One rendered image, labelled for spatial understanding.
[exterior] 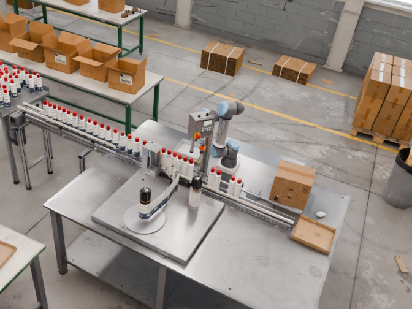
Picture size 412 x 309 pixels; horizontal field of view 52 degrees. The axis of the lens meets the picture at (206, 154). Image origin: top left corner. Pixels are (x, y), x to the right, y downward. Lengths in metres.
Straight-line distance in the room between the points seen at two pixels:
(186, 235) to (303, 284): 0.89
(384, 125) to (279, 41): 3.11
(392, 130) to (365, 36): 2.43
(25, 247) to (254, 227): 1.66
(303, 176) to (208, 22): 5.99
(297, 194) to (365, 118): 3.09
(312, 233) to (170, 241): 1.13
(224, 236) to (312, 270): 0.68
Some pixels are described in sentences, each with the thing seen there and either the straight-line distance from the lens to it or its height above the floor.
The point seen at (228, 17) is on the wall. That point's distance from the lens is 8.81.
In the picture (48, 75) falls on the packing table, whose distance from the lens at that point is 5.31.
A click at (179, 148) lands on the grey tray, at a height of 0.85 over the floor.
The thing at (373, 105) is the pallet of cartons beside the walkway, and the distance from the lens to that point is 6.29.
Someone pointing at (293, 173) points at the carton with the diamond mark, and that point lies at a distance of 3.49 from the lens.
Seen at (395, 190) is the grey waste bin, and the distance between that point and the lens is 5.35.
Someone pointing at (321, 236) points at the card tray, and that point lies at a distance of 3.46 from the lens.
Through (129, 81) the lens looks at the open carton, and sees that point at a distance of 4.83.
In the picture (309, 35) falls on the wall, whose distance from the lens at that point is 8.46.
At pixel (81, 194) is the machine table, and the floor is 0.83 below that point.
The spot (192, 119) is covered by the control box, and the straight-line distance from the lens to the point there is 3.25.
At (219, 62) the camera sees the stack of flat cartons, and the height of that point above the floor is 0.18.
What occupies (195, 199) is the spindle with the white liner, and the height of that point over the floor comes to 1.00.
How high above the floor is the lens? 3.19
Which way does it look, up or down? 37 degrees down
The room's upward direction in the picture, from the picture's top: 9 degrees clockwise
